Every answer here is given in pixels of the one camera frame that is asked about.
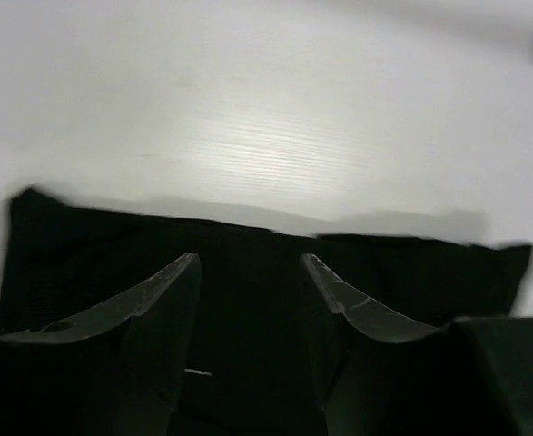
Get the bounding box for black trousers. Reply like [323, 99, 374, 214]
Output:
[0, 187, 533, 435]

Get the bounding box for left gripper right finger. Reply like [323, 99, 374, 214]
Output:
[301, 254, 533, 435]

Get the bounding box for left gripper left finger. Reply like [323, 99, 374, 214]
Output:
[0, 253, 201, 435]

